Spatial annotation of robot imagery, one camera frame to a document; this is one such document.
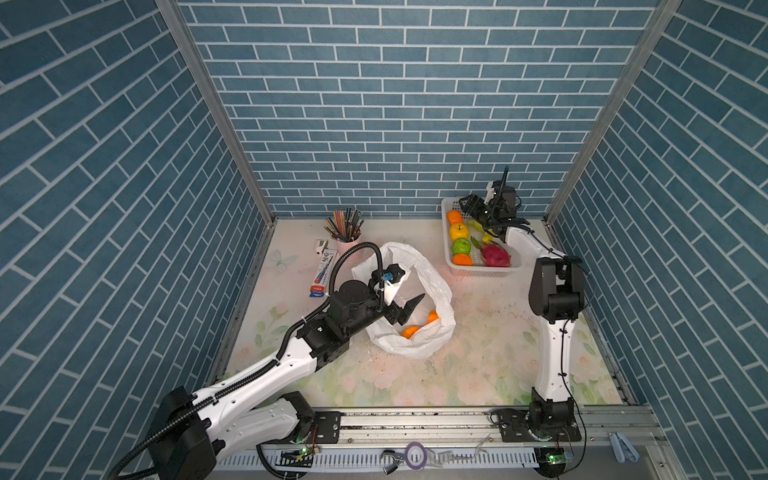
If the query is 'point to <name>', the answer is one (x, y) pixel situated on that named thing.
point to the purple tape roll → (422, 464)
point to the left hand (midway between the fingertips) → (412, 284)
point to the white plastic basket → (472, 249)
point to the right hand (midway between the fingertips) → (463, 200)
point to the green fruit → (461, 246)
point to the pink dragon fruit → (494, 256)
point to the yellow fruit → (458, 230)
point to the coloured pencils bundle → (345, 226)
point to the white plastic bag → (430, 325)
